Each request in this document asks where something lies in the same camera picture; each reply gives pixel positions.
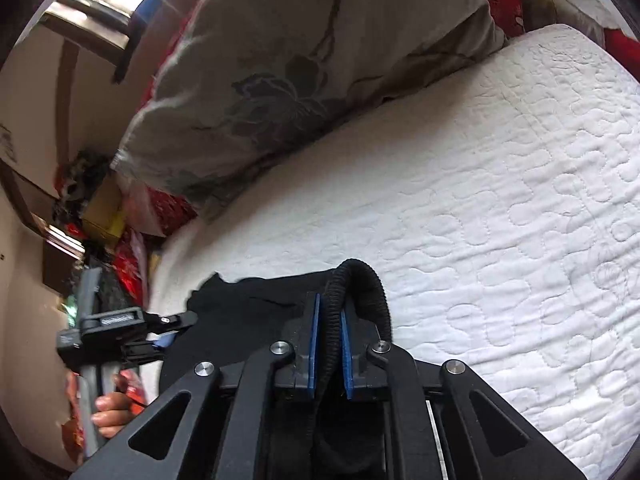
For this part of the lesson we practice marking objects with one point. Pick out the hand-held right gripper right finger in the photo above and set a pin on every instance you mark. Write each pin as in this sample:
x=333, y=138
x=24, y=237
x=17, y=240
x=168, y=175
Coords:
x=348, y=355

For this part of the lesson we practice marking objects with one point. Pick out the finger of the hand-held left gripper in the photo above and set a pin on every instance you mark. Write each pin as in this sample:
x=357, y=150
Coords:
x=172, y=319
x=150, y=347

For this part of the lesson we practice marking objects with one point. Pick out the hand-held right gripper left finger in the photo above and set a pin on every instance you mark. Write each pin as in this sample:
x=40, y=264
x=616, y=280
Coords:
x=311, y=345

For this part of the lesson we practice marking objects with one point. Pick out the black pants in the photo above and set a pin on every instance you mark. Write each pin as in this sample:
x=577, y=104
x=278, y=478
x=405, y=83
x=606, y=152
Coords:
x=240, y=310

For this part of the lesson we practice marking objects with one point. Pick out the person's left hand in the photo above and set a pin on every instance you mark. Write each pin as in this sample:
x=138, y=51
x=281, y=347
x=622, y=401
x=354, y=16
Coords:
x=112, y=412

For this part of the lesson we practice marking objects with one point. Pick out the red shiny packet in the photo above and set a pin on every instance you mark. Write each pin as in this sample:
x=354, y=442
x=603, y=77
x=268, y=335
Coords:
x=130, y=267

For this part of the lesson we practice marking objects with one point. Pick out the yellow box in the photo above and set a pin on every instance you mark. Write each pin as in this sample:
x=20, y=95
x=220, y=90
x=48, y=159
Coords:
x=102, y=215

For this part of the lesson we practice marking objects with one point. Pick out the dark cloth pile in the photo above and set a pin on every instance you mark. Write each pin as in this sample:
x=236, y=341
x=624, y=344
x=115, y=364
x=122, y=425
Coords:
x=82, y=180

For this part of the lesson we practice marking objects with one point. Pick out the white quilted bedspread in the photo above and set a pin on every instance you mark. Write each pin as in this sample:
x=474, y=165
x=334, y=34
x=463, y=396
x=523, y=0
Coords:
x=500, y=210

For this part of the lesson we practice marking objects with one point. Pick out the grey floral pillow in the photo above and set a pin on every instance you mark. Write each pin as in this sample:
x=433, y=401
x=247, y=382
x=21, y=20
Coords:
x=275, y=60

